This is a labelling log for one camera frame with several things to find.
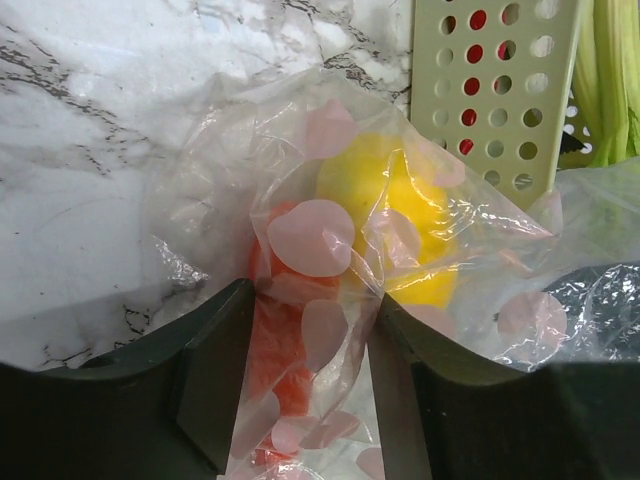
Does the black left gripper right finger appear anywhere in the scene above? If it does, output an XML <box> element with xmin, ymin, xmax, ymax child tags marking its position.
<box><xmin>368</xmin><ymin>297</ymin><xmax>639</xmax><ymax>479</ymax></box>

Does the red fake chili pepper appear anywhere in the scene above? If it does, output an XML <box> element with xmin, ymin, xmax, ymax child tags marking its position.
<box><xmin>457</xmin><ymin>9</ymin><xmax>516</xmax><ymax>156</ymax></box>

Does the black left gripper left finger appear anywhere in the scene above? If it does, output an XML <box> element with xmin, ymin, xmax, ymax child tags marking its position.
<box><xmin>1</xmin><ymin>279</ymin><xmax>253</xmax><ymax>479</ymax></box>

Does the green perforated plastic basket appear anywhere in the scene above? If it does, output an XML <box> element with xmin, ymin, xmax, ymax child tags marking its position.
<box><xmin>409</xmin><ymin>0</ymin><xmax>584</xmax><ymax>210</ymax></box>

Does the green fake vegetable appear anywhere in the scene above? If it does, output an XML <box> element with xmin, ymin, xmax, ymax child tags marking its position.
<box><xmin>572</xmin><ymin>0</ymin><xmax>639</xmax><ymax>167</ymax></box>

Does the clear zip top bag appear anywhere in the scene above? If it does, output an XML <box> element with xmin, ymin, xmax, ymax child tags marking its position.
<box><xmin>146</xmin><ymin>69</ymin><xmax>639</xmax><ymax>479</ymax></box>

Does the orange fake carrot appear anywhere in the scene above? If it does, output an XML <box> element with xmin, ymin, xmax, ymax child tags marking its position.
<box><xmin>247</xmin><ymin>199</ymin><xmax>346</xmax><ymax>469</ymax></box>

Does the yellow fake pepper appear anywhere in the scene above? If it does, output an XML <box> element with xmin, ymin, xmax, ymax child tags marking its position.
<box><xmin>316</xmin><ymin>133</ymin><xmax>457</xmax><ymax>309</ymax></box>

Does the dark purple fake food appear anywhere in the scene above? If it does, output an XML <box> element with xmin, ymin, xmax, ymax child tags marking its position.
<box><xmin>544</xmin><ymin>261</ymin><xmax>639</xmax><ymax>362</ymax></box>

